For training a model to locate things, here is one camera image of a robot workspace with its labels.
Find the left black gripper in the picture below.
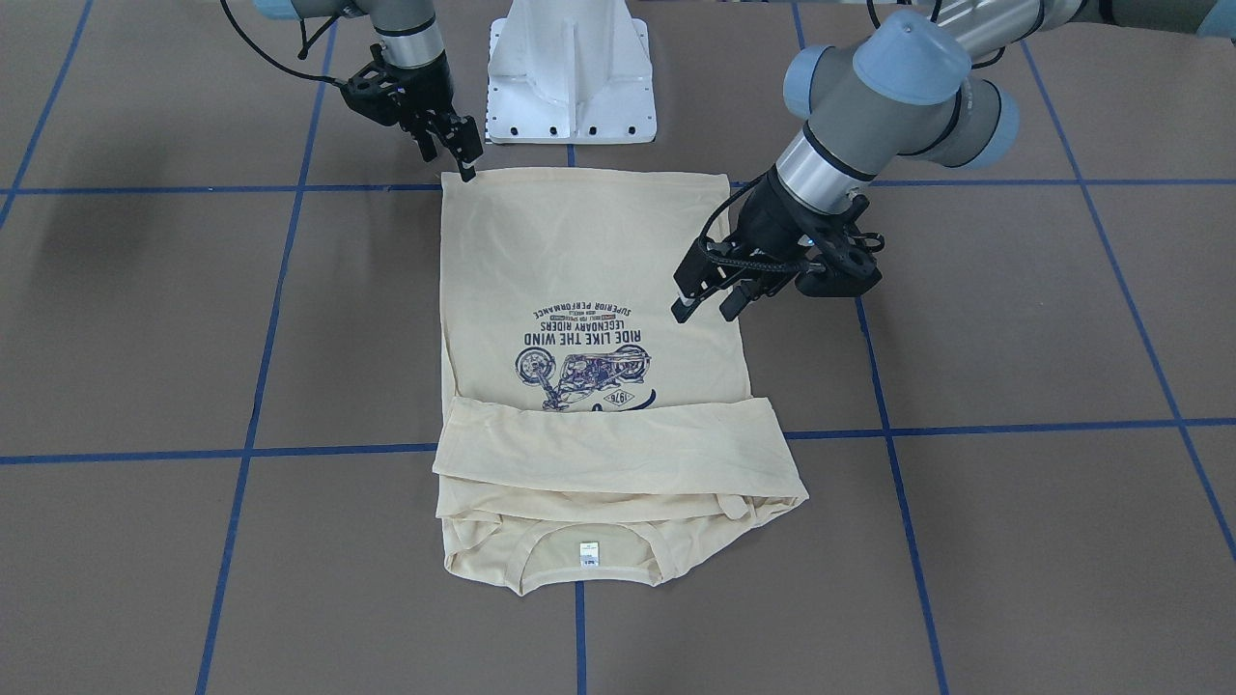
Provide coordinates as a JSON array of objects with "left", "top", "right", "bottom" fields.
[{"left": 671, "top": 169, "right": 885, "bottom": 322}]

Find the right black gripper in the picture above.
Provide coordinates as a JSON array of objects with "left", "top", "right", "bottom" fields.
[{"left": 339, "top": 53, "right": 483, "bottom": 183}]

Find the cream long-sleeve graphic shirt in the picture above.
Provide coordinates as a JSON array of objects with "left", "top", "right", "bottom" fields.
[{"left": 433, "top": 167, "right": 810, "bottom": 596}]

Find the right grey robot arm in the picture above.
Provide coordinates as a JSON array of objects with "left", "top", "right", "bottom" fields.
[{"left": 220, "top": 1, "right": 483, "bottom": 183}]

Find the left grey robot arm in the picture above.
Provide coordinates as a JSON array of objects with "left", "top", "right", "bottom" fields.
[{"left": 671, "top": 1, "right": 1234, "bottom": 322}]

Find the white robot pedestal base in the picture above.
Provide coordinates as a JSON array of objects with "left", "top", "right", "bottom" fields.
[{"left": 485, "top": 1, "right": 658, "bottom": 146}]

